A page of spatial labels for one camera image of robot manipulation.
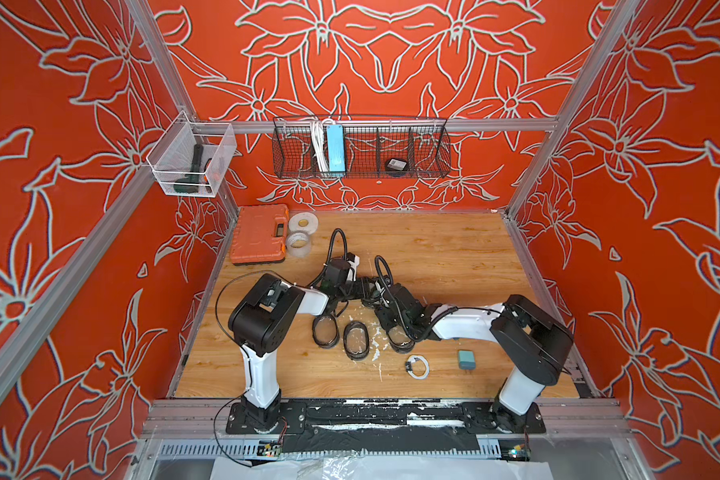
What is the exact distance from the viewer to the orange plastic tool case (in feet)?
3.36

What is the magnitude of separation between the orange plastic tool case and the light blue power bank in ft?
1.12

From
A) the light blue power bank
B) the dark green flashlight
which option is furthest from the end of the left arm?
the dark green flashlight

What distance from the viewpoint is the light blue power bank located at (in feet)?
2.95
